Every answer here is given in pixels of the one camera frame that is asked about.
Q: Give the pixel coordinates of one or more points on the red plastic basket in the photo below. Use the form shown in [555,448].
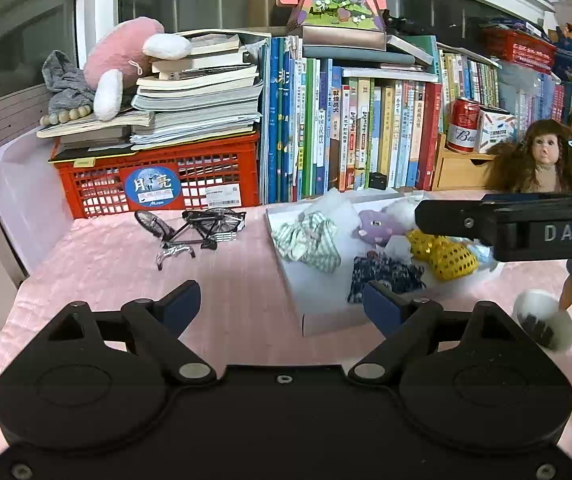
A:
[520,50]

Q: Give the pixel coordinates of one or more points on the white cardboard box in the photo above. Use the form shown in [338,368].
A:
[316,290]

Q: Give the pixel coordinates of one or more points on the row of thin colourful books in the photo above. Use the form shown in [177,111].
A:
[470,80]

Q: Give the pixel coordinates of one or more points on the small black cube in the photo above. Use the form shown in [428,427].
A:
[376,181]

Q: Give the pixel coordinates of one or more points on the red plastic crate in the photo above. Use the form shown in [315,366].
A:
[101,180]

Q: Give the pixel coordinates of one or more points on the wooden drawer box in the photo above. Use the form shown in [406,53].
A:
[458,170]

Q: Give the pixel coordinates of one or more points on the black power adapter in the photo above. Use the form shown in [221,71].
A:
[540,327]

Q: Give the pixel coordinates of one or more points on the blue patterned cloth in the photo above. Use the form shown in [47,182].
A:
[385,275]

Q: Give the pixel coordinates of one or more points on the stack of flat books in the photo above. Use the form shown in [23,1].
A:
[196,105]

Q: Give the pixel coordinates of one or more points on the pink plush toy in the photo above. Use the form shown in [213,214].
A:
[116,50]

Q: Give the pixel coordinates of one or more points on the white plush ball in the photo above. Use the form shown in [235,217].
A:
[403,212]

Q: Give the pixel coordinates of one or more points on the purple plush toy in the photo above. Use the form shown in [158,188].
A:
[378,225]

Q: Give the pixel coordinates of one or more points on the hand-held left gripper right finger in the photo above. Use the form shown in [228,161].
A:
[383,305]

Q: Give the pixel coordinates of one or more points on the green striped cloth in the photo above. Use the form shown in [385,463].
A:
[323,245]

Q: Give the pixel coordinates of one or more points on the black model bicycle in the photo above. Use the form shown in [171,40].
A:
[201,225]

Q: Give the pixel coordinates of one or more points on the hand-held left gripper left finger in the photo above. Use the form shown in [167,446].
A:
[181,302]

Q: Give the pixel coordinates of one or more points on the white mug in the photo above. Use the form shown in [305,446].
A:
[540,302]

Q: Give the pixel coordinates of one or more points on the small white printed box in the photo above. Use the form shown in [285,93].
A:
[498,130]

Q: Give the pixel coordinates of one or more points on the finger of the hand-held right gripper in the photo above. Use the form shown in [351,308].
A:
[450,220]

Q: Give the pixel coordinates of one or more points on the row of upright books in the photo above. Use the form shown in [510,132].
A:
[345,135]

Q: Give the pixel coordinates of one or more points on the grey cloth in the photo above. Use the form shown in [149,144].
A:
[66,85]

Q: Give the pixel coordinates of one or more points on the pink paper house model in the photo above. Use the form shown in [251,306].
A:
[336,5]

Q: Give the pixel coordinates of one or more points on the gold sequin doll garment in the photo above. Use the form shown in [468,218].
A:
[453,262]

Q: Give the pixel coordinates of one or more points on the yellow sequin pouch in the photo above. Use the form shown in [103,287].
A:
[423,245]

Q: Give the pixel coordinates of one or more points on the brown-haired doll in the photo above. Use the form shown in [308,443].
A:
[543,160]

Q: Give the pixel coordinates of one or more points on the red beverage can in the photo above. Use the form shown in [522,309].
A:
[463,127]

